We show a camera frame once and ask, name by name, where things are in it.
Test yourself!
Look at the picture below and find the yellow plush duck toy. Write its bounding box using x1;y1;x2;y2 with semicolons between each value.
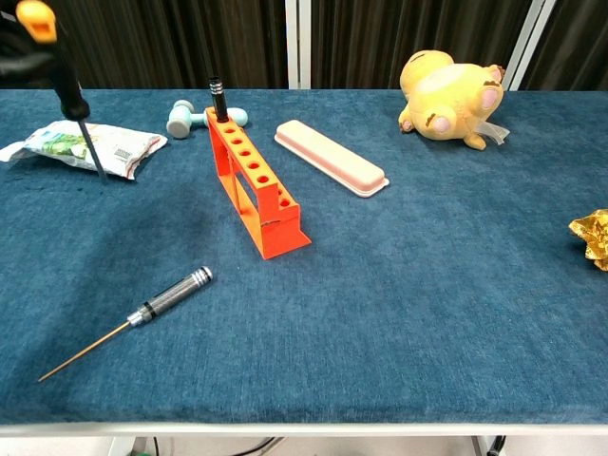
397;49;512;152

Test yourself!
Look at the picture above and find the white snack bag green print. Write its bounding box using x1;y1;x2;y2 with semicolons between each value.
0;120;169;181

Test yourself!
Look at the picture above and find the black tool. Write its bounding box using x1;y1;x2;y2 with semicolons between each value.
207;74;230;120

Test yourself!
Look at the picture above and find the white table frame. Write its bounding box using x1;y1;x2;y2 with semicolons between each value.
0;421;608;456

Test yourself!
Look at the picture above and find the white metal frame post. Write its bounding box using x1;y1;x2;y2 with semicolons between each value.
283;0;314;90
505;0;558;91

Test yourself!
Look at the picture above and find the orange tool holder rack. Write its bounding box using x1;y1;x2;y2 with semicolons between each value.
204;104;313;261

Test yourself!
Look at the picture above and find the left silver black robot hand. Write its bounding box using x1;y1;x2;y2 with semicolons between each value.
0;0;63;81

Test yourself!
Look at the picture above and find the gold foil snack package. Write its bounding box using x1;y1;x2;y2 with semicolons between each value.
568;207;608;273

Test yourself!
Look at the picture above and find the light blue toy hammer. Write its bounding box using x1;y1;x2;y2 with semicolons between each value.
165;99;250;140

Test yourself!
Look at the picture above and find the black pleated curtain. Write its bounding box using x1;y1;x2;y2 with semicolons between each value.
311;0;533;90
522;0;608;91
56;0;289;90

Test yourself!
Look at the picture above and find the black screwdriver with orange cap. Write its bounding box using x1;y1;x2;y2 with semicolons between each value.
15;0;109;185

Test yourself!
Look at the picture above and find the pink oblong plastic case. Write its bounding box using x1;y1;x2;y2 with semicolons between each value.
274;119;390;199

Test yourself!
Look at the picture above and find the silver knurled precision screwdriver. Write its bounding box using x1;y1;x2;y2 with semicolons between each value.
37;265;214;384

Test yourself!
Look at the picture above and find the blue table cloth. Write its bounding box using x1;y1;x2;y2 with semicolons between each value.
0;88;608;427

